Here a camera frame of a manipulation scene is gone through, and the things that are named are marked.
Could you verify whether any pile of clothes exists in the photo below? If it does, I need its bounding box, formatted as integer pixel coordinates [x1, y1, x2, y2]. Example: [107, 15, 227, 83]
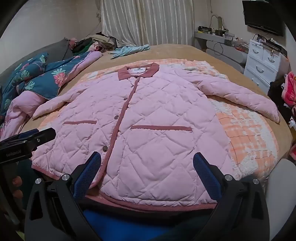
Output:
[73, 35, 121, 54]

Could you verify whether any pink quilted jacket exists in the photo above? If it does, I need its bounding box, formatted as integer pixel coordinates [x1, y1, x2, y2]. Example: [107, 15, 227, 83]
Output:
[31, 62, 280, 211]

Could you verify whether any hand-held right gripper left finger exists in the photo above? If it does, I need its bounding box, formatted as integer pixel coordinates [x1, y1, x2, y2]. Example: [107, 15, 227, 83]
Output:
[24, 151, 102, 241]

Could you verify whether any person's left hand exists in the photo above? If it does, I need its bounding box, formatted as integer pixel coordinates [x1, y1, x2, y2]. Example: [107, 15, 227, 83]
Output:
[11, 176, 24, 202]

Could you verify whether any orange checked fleece blanket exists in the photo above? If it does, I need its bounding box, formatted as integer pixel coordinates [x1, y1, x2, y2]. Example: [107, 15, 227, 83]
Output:
[38, 58, 279, 183]

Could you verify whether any dark cloth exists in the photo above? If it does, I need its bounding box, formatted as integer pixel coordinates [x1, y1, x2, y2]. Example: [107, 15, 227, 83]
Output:
[268, 80, 293, 126]

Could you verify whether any white striped curtain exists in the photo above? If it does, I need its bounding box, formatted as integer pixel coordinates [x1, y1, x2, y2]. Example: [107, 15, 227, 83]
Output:
[100, 0, 195, 47]

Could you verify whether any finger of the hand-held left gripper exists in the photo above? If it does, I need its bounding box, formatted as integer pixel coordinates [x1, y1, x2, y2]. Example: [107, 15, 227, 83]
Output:
[27, 127, 57, 151]
[0, 129, 40, 146]

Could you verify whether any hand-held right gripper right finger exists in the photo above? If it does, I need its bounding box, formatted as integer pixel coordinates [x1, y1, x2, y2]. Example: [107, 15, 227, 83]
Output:
[193, 152, 270, 241]

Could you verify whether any teal floral duvet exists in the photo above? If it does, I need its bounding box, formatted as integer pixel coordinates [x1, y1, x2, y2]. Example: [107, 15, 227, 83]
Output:
[0, 51, 103, 137]

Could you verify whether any pink patterned cloth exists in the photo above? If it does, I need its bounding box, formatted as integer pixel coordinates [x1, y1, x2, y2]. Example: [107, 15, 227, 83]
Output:
[281, 71, 296, 107]

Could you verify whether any white drawer chest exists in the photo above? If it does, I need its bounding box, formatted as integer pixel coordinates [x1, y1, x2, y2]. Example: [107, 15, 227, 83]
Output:
[243, 39, 283, 93]

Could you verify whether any grey headboard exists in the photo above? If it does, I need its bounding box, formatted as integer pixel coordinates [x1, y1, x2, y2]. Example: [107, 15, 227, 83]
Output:
[0, 38, 74, 77]

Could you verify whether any bed with tan cover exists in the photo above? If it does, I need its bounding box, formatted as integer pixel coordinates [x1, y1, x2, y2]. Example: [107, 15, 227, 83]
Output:
[22, 44, 293, 186]

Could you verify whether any light blue cloth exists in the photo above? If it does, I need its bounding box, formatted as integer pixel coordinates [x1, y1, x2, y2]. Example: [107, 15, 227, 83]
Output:
[109, 44, 151, 59]

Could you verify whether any small table mirror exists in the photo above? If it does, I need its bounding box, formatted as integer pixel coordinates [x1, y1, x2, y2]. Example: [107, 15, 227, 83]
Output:
[209, 15, 223, 30]

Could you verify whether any person's blue clothing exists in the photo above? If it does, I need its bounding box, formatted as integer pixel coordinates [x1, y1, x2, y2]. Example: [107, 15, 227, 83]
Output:
[82, 207, 178, 241]

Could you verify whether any black television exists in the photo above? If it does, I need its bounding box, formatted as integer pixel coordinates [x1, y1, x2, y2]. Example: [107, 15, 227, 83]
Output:
[242, 0, 284, 36]

